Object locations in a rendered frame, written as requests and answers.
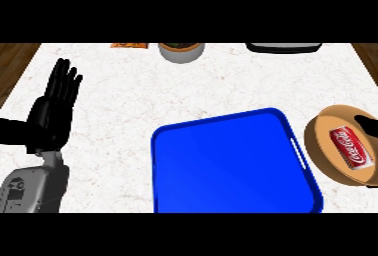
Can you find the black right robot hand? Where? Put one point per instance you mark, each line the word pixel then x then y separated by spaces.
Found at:
pixel 368 125

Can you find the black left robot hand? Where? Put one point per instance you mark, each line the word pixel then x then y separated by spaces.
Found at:
pixel 49 116

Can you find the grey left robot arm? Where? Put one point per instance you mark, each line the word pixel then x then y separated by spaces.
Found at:
pixel 34 186

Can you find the red soda can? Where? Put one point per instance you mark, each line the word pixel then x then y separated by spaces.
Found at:
pixel 353 147

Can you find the tan round pot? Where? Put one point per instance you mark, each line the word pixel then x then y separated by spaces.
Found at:
pixel 319 146

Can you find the blue plastic tray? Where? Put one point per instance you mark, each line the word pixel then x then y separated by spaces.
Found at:
pixel 230 166

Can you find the white plant pot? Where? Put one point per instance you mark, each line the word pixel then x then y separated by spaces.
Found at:
pixel 180 52

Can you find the orange snack packet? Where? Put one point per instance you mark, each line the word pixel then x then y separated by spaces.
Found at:
pixel 128 45

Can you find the black and white appliance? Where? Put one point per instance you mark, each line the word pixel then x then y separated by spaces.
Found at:
pixel 283 48

